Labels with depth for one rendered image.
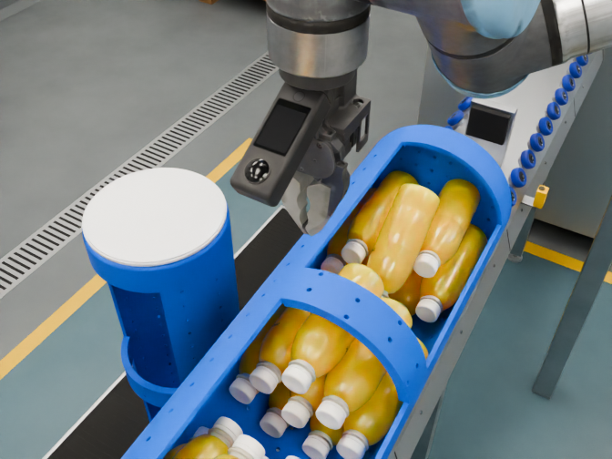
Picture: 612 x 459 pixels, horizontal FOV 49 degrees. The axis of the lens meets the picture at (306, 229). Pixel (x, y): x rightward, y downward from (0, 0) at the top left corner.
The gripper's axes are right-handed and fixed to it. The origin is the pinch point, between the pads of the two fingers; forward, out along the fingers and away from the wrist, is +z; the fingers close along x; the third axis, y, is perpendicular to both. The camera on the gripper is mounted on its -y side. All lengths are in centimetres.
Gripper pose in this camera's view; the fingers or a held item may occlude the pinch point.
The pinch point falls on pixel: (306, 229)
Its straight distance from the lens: 74.5
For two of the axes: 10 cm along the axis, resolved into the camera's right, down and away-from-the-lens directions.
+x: -8.7, -3.4, 3.5
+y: 4.9, -6.0, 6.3
